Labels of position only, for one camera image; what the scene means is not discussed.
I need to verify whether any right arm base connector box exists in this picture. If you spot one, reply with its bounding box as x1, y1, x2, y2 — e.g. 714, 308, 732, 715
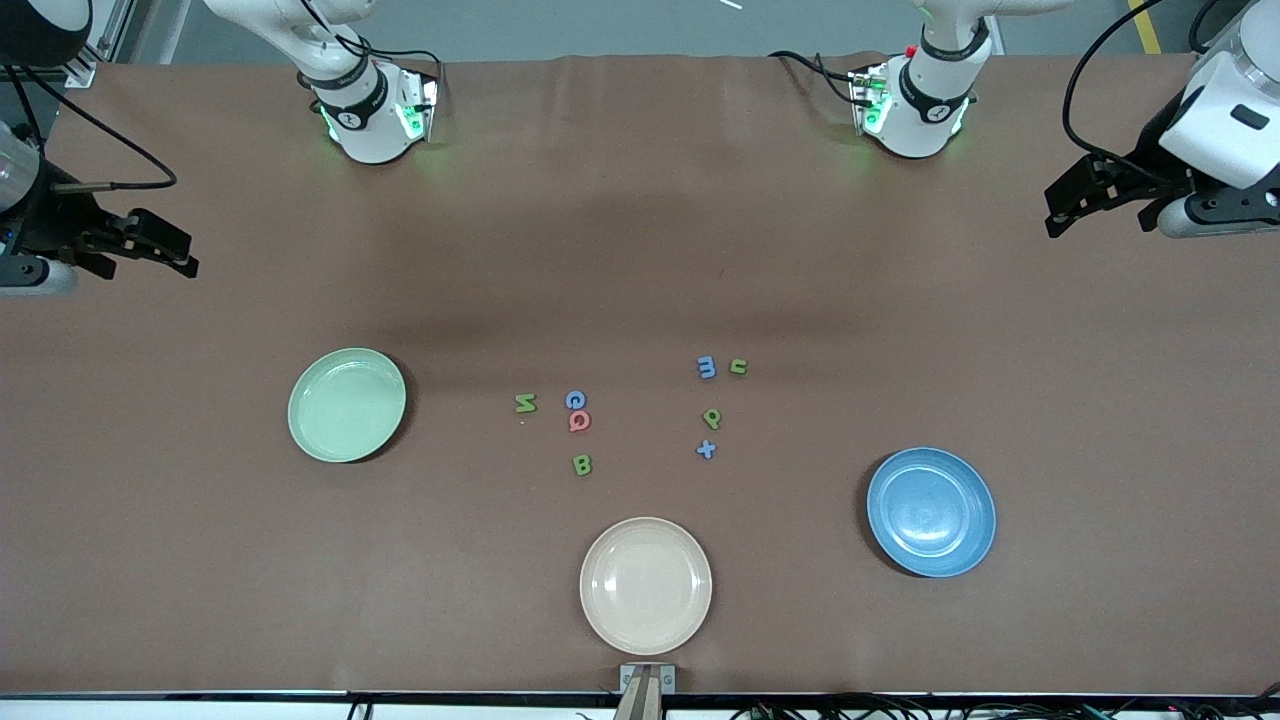
395, 65, 442, 143

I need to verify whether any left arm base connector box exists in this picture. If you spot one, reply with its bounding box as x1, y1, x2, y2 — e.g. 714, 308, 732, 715
850, 62, 893, 137

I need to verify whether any light green plate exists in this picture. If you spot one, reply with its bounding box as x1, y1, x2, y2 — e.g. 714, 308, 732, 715
287, 347, 409, 464

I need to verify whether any brown table mat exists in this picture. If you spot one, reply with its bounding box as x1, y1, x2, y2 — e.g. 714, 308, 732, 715
0, 52, 1280, 697

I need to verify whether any blue plate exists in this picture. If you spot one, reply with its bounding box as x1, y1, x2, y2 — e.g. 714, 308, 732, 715
866, 446, 998, 579

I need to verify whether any beige plate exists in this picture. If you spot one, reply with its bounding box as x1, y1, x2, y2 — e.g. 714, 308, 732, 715
579, 516, 714, 657

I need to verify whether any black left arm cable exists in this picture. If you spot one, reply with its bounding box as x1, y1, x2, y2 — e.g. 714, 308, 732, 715
1060, 0, 1196, 186

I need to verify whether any aluminium profile frame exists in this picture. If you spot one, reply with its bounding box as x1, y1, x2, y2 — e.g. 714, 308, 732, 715
60, 0, 141, 89

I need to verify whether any black right base cable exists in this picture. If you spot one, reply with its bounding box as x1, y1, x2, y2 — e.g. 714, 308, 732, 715
360, 42, 444, 73

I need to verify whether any black base cable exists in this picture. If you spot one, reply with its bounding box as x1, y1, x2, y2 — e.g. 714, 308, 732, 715
360, 42, 444, 73
768, 48, 863, 104

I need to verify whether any black left base cable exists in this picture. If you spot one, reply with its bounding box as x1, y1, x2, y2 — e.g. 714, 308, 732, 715
768, 48, 863, 104

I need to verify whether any white table edge rail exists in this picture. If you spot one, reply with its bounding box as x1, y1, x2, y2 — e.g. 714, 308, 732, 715
0, 690, 1280, 720

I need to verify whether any black cable bundle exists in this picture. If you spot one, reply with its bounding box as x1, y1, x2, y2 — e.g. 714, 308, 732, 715
730, 690, 1280, 720

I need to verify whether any wooden camera pole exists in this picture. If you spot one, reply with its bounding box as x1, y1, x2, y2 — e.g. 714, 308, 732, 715
612, 668, 665, 720

